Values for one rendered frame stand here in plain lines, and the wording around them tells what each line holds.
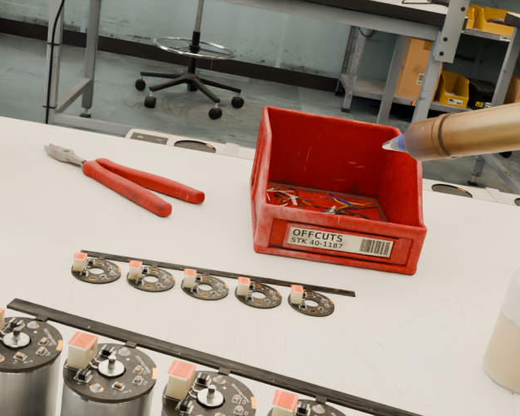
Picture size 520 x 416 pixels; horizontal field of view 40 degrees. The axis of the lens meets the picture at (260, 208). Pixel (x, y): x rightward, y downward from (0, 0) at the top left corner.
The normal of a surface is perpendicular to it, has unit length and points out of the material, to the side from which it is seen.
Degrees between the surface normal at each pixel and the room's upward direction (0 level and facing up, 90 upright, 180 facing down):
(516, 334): 90
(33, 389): 90
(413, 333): 0
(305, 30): 90
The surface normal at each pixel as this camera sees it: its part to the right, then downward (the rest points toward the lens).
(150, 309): 0.18, -0.91
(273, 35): -0.01, 0.37
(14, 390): 0.33, 0.41
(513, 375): -0.50, 0.22
